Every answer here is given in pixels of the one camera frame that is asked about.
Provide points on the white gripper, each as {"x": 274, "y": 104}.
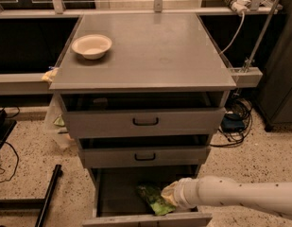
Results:
{"x": 183, "y": 192}

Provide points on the green rice chip bag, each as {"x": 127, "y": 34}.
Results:
{"x": 151, "y": 194}

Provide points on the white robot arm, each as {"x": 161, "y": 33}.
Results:
{"x": 272, "y": 198}

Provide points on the bottom open grey drawer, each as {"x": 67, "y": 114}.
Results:
{"x": 117, "y": 203}

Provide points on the middle grey drawer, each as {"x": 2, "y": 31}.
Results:
{"x": 171, "y": 150}

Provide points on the grey drawer cabinet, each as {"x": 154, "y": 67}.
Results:
{"x": 156, "y": 60}

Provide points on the top grey drawer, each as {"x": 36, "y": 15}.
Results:
{"x": 90, "y": 116}

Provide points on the clear plastic bag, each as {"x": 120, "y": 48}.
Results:
{"x": 54, "y": 125}

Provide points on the black metal stand leg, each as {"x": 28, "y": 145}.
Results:
{"x": 42, "y": 205}

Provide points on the dark grey cabinet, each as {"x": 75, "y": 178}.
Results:
{"x": 274, "y": 97}

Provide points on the white paper bowl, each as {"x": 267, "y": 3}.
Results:
{"x": 92, "y": 47}

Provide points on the black box corner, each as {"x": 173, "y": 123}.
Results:
{"x": 6, "y": 127}

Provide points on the white power strip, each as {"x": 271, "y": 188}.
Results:
{"x": 238, "y": 6}

